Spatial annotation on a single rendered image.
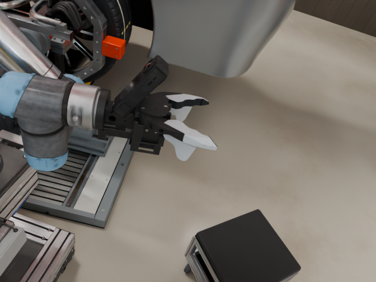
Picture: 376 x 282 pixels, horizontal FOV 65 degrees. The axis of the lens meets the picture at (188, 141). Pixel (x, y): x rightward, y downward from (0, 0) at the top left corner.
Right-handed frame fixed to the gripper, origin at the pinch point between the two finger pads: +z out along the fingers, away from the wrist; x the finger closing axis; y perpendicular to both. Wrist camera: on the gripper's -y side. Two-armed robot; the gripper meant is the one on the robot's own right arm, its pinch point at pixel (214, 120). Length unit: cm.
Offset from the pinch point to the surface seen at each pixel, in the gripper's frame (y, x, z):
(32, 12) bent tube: 12, -76, -60
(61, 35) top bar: 18, -73, -48
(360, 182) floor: 107, -127, 171
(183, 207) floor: 114, -81, 22
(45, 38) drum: 25, -84, -58
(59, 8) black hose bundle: 10, -78, -51
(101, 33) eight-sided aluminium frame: 20, -91, -37
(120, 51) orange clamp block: 26, -90, -28
